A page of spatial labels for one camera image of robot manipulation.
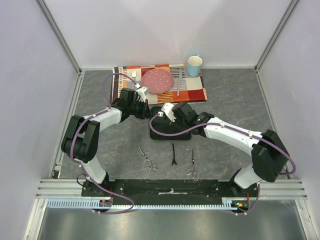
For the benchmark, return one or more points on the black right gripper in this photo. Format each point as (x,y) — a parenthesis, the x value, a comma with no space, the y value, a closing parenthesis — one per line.
(167,120)

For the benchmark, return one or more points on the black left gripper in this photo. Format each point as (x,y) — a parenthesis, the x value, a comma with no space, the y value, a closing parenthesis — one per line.
(146,111)

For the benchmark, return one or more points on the black zip tool case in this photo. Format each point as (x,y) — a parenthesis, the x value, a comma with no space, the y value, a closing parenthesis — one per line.
(163,125)

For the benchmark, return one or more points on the black hair clip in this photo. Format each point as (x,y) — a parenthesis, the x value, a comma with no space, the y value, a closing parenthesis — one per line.
(173,162)

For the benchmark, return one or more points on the silver thinning scissors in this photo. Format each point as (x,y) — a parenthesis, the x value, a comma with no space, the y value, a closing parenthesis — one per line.
(191,171)

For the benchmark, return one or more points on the silver straight scissors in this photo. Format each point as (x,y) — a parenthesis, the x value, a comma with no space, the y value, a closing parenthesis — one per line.
(149,164)

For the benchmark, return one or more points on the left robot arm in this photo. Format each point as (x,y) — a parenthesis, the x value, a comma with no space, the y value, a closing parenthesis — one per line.
(81,139)

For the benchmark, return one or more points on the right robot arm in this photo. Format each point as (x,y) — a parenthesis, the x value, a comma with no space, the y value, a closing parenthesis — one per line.
(268,153)

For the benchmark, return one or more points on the pink dotted plate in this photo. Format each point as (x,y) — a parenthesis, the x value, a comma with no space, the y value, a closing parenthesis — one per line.
(158,81)

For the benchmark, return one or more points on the light blue mug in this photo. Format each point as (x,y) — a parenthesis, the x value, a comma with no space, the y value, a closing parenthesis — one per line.
(194,65)

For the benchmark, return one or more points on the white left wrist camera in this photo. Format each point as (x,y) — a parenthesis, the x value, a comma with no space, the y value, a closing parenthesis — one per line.
(142,93)

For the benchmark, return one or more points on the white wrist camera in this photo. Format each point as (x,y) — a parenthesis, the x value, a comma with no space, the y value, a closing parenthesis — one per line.
(142,93)
(167,111)

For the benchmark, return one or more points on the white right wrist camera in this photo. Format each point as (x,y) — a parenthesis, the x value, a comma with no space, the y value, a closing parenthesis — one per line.
(167,111)

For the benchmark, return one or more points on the pink handled fork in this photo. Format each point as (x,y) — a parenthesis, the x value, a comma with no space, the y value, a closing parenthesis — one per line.
(134,77)

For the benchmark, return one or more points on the pink handled knife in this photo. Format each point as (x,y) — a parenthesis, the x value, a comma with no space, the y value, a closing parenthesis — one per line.
(179,81)

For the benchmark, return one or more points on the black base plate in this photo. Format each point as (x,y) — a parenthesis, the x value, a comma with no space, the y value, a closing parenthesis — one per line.
(138,189)

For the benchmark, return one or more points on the light blue cable duct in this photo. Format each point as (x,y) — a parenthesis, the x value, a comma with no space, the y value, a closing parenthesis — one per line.
(99,204)

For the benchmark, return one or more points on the aluminium frame rail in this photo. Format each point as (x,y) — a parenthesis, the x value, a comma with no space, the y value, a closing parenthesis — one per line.
(281,189)

